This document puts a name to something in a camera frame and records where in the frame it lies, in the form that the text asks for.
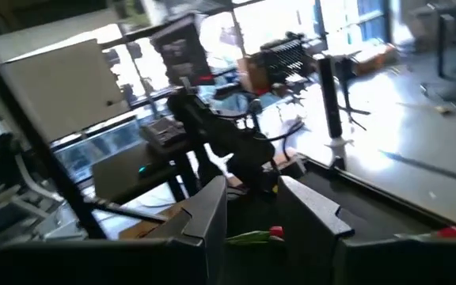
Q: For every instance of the black table mat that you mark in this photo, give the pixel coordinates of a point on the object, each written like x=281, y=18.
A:
x=370, y=206

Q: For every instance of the black computer monitor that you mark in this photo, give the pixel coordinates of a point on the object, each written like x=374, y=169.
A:
x=182, y=51

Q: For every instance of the black aluminium rig frame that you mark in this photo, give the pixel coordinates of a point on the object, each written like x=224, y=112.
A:
x=55, y=166

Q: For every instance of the black computer keyboard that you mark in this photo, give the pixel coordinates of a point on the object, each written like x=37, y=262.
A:
x=164, y=132

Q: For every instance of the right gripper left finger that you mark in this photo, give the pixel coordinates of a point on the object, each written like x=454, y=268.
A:
x=196, y=253

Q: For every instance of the black computer mouse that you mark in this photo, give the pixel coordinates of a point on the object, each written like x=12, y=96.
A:
x=144, y=170

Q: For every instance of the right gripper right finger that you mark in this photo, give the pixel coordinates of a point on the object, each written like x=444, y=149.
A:
x=311, y=245

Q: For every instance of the black jacket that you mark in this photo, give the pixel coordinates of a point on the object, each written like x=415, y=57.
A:
x=6, y=154

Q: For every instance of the gray office chair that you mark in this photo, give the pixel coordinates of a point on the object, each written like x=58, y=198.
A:
x=34, y=186

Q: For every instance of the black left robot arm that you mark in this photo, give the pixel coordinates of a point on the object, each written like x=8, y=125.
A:
x=228, y=138

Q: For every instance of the black perforated back chair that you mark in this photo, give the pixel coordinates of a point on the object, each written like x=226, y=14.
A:
x=285, y=59

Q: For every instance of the white tower fan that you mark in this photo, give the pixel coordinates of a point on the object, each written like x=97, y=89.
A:
x=329, y=99

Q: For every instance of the brown cardboard box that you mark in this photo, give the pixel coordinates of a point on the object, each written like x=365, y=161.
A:
x=251, y=75

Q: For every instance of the gray desk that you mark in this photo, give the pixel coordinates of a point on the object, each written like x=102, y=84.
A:
x=117, y=174

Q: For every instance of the red artificial tulip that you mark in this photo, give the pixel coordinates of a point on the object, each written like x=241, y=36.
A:
x=451, y=232
x=276, y=231

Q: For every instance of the white whiteboard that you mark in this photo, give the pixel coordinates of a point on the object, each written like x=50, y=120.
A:
x=61, y=87

